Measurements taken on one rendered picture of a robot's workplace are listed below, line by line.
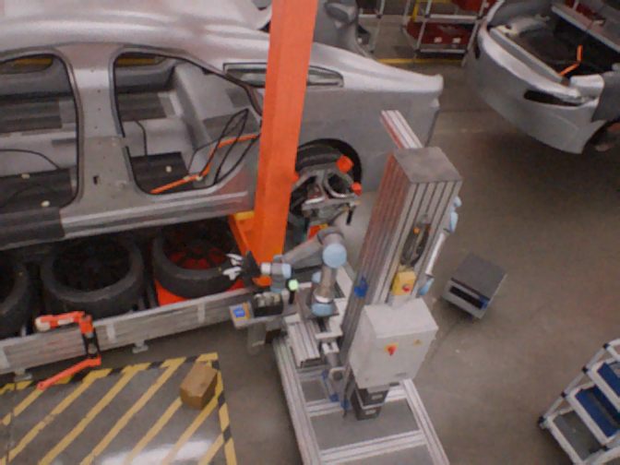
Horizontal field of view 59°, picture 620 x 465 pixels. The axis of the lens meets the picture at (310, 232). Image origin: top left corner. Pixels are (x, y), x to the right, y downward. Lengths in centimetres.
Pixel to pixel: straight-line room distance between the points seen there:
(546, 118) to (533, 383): 240
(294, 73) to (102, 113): 115
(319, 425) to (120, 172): 198
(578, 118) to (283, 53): 341
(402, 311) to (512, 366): 184
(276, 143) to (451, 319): 233
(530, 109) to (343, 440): 348
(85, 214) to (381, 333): 202
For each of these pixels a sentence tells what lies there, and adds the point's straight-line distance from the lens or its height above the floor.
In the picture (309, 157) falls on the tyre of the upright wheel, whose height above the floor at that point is 117.
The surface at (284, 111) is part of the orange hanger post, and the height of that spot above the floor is 190.
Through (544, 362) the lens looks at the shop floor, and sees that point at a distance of 474.
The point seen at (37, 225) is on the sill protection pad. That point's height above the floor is 91.
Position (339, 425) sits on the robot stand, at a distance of 362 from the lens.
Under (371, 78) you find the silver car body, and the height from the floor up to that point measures 171.
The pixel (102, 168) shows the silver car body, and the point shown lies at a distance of 351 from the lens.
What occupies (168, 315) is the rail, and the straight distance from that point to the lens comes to 386.
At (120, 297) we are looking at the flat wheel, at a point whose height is 46.
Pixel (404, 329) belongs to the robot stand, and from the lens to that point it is 281.
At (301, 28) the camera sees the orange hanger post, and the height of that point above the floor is 233.
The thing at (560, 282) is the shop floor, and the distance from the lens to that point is 544.
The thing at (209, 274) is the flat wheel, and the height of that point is 50.
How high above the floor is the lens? 337
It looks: 43 degrees down
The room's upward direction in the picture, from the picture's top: 10 degrees clockwise
